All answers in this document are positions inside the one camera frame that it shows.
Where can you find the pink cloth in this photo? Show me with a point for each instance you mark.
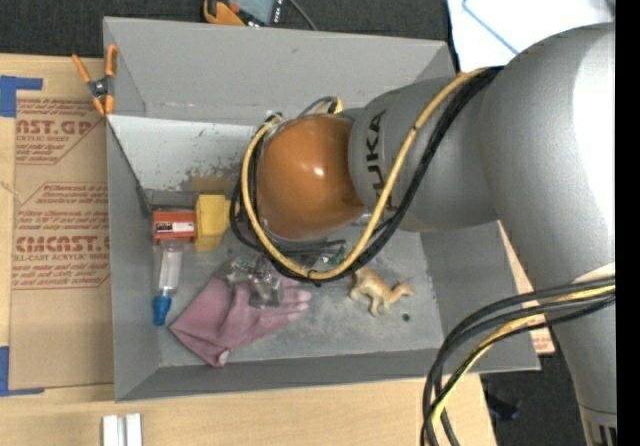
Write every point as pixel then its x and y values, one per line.
pixel 225 329

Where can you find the grey metal bin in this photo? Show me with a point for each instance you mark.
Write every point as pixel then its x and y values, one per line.
pixel 200 74

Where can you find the yellow sponge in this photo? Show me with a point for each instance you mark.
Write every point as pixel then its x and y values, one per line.
pixel 212 221

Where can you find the tan toy camel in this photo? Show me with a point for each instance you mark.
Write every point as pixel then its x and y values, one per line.
pixel 375 290

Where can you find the brown cardboard board, red print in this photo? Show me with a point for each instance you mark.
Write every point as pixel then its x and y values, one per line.
pixel 60 324

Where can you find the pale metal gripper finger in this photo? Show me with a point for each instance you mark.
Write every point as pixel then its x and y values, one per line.
pixel 246 268
pixel 265 291

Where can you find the red-orange box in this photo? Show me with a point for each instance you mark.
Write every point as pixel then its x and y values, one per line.
pixel 173 226

